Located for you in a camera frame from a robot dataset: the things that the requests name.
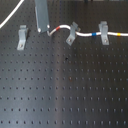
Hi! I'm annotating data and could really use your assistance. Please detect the white cable top left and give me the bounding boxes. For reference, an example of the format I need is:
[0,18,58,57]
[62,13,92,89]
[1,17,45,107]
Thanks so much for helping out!
[0,0,25,29]

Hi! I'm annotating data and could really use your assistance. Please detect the middle grey cable clip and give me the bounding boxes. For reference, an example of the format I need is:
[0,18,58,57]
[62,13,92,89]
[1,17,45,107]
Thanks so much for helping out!
[66,22,80,45]

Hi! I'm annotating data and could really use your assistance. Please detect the grey cable clip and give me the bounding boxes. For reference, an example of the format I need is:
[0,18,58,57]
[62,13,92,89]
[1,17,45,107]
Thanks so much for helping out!
[99,21,109,45]
[66,22,80,45]
[17,25,28,50]

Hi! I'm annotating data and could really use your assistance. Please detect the left grey cable clip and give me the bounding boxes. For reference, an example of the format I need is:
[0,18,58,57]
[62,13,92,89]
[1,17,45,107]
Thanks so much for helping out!
[17,25,28,50]

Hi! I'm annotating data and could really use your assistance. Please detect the white cable with coloured bands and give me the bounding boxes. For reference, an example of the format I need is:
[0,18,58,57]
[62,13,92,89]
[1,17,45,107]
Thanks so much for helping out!
[48,24,128,37]

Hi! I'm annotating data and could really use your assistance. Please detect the right grey cable clip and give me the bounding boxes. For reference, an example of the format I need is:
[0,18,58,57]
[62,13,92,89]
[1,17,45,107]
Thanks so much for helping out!
[99,21,109,45]

